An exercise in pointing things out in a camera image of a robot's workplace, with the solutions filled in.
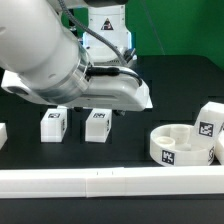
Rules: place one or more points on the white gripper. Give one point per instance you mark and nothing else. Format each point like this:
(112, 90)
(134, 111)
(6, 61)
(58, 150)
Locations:
(116, 88)

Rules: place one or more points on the white round stool seat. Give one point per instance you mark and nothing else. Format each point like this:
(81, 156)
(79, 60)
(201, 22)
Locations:
(170, 146)

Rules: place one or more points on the white left fence rail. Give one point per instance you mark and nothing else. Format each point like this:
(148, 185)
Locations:
(3, 135)

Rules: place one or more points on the white fence rail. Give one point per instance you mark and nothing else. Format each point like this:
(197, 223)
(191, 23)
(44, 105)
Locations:
(100, 182)
(3, 135)
(219, 151)

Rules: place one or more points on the white front fence rail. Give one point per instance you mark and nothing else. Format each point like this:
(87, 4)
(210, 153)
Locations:
(100, 182)

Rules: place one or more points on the white right fence rail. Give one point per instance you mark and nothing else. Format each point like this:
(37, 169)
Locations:
(219, 151)

